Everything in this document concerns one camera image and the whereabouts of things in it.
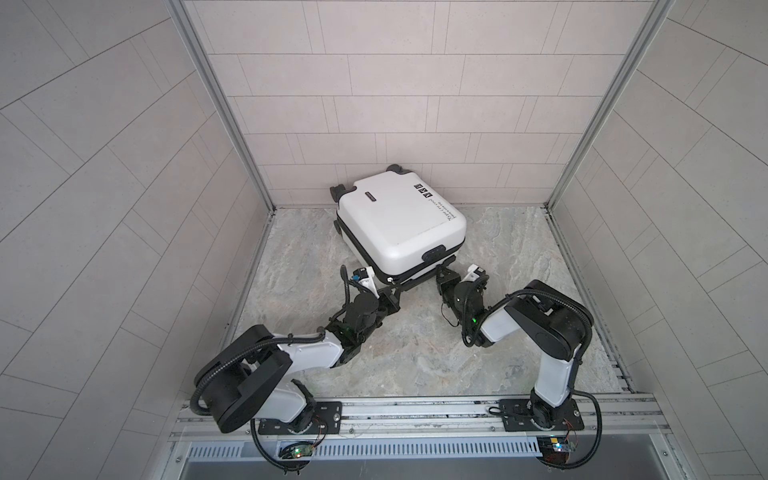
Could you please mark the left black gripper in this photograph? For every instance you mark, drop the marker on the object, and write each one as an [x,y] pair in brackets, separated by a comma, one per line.
[390,304]

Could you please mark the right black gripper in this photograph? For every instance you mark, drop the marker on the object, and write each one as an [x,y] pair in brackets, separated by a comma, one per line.
[446,282]

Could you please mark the black suitcase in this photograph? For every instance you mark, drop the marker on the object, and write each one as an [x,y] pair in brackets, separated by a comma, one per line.
[397,224]

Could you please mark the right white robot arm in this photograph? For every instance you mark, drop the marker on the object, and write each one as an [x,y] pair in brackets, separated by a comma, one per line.
[559,326]

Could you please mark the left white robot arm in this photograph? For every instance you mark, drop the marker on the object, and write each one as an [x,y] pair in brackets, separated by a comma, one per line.
[252,378]

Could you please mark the left green circuit board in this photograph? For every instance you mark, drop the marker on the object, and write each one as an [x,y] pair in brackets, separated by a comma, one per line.
[296,451]

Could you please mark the green circuit board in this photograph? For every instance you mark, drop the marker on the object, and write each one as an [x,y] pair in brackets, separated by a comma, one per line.
[296,451]
[555,450]

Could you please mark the right green circuit board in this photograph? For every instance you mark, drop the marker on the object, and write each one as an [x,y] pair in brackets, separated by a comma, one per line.
[555,450]

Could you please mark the aluminium mounting rail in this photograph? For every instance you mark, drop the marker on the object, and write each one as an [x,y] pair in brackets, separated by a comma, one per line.
[469,416]

